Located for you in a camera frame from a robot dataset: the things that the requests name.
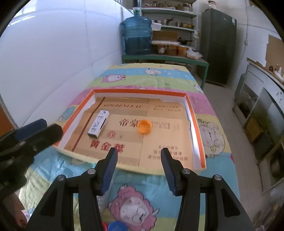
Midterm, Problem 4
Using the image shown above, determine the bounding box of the person's hand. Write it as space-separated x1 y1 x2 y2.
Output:
3 193 27 228

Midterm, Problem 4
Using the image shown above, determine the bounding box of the blue water jug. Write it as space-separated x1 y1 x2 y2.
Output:
122 7 152 55

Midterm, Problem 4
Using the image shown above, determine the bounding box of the white kitchen counter cabinet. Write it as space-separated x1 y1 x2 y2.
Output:
233 59 283 192

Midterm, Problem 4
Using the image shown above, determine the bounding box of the dark green refrigerator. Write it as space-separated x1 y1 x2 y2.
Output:
200 9 237 85

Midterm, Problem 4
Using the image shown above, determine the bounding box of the orange-rimmed cardboard tray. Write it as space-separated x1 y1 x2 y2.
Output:
55 89 206 175

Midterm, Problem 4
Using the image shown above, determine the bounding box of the white black small box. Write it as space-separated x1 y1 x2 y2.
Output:
88 110 110 138

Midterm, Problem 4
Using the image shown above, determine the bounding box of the orange bottle cap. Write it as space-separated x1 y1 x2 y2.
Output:
137 119 152 134

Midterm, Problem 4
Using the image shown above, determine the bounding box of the green metal shelf rack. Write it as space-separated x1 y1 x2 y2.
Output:
141 1 198 47

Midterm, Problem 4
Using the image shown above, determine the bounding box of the blue bottle cap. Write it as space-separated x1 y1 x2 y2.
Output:
108 221 128 231

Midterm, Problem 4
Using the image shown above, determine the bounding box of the colourful cartoon bedsheet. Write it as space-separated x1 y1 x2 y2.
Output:
19 63 240 230

